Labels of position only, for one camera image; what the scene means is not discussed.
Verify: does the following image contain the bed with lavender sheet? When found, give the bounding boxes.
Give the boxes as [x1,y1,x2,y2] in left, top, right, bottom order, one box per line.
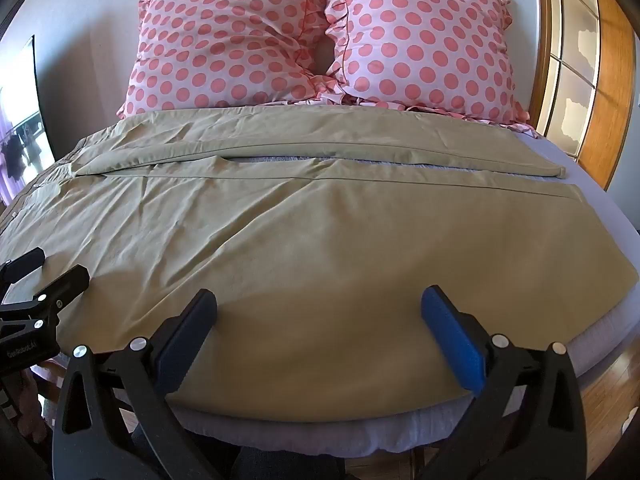
[0,110,640,456]

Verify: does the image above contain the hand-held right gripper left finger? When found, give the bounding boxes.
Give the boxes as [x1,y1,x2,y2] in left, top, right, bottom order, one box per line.
[52,288,236,480]

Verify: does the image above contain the window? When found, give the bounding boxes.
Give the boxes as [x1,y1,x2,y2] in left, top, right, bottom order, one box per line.
[0,35,57,207]

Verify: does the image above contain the wooden framed sliding door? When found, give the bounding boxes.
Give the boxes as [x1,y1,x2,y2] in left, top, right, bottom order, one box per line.
[445,0,638,192]

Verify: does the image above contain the olive green bed sheet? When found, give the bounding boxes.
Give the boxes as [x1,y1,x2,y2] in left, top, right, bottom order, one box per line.
[0,107,638,425]

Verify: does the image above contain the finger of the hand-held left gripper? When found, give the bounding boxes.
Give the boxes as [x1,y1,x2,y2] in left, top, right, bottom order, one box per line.
[0,247,46,292]
[0,264,91,328]

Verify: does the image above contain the pink polka dot pillow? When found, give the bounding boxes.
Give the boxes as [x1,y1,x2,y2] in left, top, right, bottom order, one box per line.
[320,0,531,126]
[116,0,333,120]

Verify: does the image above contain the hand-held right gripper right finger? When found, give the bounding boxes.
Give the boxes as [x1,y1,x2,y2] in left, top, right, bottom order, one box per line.
[407,285,587,480]

